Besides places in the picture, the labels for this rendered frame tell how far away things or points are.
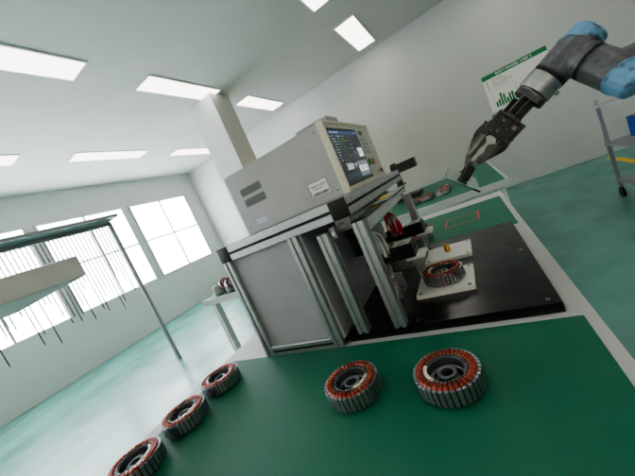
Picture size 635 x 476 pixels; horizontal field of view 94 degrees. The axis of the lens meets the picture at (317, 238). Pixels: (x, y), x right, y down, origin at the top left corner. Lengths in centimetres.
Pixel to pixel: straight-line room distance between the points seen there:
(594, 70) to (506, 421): 71
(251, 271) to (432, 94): 564
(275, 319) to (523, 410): 62
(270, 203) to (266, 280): 24
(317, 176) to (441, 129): 541
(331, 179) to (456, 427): 60
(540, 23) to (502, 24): 50
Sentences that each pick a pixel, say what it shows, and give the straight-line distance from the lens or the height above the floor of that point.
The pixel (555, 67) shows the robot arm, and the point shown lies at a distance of 92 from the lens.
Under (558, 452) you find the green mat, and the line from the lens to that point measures 51.
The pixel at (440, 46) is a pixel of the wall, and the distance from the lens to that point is 635.
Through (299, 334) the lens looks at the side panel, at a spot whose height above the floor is 80.
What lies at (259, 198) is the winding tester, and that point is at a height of 121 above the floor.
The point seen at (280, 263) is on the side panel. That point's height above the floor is 101.
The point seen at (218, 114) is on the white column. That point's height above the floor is 294.
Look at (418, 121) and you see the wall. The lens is 621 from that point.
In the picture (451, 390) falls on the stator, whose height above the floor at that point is 78.
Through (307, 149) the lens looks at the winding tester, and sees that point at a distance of 84.
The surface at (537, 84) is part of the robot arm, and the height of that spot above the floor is 117.
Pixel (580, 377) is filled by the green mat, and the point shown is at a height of 75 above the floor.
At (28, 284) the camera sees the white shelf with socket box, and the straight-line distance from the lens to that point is 58.
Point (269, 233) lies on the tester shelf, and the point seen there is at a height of 110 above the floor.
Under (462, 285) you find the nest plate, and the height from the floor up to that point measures 78.
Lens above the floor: 113
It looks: 7 degrees down
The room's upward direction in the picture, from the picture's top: 24 degrees counter-clockwise
